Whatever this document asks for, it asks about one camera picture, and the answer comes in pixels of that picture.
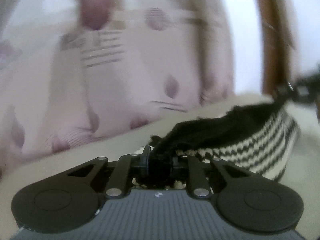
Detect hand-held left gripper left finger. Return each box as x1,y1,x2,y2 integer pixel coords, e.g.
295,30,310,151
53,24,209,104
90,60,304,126
67,146,152,199

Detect pink leaf print curtain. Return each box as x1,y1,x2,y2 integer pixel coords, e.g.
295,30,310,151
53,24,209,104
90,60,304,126
0,0,236,178

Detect brown wooden post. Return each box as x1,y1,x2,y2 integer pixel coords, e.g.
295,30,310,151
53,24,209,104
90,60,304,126
252,0,298,98

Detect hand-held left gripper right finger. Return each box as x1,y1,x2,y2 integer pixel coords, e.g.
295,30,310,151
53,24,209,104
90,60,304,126
172,155,253,199

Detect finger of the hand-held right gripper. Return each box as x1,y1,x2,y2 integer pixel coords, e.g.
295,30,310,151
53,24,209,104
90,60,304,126
272,72,320,103

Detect black and white striped sweater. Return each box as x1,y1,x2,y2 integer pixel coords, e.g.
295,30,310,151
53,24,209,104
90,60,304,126
132,99,302,189

